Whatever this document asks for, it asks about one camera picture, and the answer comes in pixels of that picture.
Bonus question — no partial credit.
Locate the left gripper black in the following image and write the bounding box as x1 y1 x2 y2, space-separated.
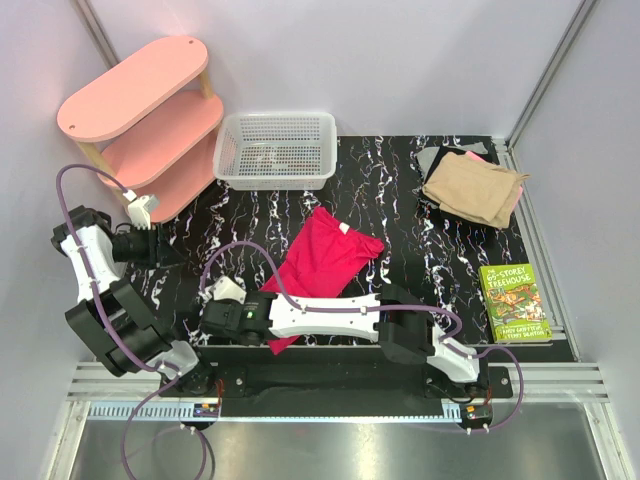
111 221 185 269

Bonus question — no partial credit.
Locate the red t shirt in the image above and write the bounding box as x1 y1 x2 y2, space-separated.
258 206 386 356

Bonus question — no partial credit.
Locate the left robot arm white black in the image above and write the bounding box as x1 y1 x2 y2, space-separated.
51 205 216 396

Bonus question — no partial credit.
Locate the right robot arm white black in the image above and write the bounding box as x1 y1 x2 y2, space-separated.
200 285 490 399

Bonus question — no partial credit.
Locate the pink three-tier shelf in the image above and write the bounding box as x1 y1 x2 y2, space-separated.
57 36 224 223

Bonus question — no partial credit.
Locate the white perforated plastic basket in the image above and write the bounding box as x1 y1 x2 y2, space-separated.
213 112 338 191

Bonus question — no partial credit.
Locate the grey folded cloth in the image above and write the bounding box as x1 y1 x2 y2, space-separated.
416 142 491 178

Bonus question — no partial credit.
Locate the folded beige t shirt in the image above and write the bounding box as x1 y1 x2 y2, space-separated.
422 153 530 229

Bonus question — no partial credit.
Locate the green treehouse book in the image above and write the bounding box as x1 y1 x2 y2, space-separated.
479 263 552 344

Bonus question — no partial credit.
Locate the pink folded cloth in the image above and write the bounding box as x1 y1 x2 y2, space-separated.
465 151 524 211

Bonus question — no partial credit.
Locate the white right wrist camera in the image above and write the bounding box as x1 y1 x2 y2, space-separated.
202 276 246 304

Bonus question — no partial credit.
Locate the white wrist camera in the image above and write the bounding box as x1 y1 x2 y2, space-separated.
123 190 159 230
202 276 246 304

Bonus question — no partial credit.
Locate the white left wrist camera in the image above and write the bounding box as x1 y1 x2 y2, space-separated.
123 190 159 230

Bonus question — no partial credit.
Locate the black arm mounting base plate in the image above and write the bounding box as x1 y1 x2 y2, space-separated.
202 346 517 400

